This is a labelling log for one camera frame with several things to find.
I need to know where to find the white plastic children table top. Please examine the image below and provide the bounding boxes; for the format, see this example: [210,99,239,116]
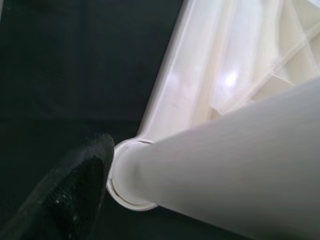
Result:
[106,0,320,212]

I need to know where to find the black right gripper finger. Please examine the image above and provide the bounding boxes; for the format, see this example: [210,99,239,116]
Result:
[0,133,116,240]

